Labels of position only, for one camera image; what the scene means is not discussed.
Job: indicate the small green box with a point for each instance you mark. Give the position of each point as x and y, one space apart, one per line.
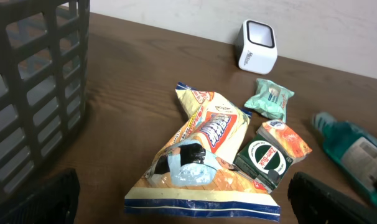
263 162

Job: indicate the blue mouthwash bottle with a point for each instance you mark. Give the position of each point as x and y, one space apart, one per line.
353 149

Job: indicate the small orange box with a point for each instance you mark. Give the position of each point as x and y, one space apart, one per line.
285 139

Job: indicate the teal tissue packet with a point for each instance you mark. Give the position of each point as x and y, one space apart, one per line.
270 100

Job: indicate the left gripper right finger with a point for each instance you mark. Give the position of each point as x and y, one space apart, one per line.
315 202

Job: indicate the yellow snack bag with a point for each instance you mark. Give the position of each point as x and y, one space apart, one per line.
193 175

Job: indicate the grey plastic basket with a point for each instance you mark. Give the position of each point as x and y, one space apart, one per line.
43 71

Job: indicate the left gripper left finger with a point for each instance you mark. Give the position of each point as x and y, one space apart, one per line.
54 200

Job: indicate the white barcode scanner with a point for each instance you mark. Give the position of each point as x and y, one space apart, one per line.
255 47

